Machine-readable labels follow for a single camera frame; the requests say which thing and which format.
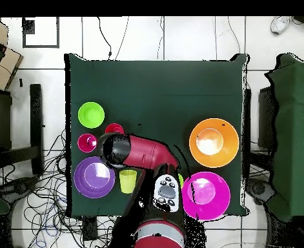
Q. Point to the red cup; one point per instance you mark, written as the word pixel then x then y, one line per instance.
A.
pixel 114 128

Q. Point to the yellow cup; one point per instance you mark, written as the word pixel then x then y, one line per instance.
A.
pixel 127 182

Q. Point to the purple bowl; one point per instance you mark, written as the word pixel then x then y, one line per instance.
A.
pixel 82 180

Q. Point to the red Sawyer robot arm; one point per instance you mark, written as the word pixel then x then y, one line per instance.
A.
pixel 146 152

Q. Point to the dark green tablecloth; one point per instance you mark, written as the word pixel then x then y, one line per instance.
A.
pixel 154 90

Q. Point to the lime green cup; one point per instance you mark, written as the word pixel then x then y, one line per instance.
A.
pixel 180 180

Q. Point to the small green bowl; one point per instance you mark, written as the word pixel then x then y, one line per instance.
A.
pixel 91 115

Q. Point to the magenta cup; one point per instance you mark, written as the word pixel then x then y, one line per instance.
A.
pixel 84 144

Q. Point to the large orange bowl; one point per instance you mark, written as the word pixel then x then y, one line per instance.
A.
pixel 229 152

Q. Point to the large pink bowl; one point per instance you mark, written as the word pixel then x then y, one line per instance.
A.
pixel 218 201

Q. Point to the black power adapter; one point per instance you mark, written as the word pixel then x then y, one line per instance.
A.
pixel 89 230

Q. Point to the black box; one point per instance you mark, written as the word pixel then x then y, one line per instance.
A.
pixel 265 116

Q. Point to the white shoe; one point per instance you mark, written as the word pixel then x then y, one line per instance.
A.
pixel 279 24

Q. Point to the black chair frame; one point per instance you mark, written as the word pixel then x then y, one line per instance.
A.
pixel 36 116

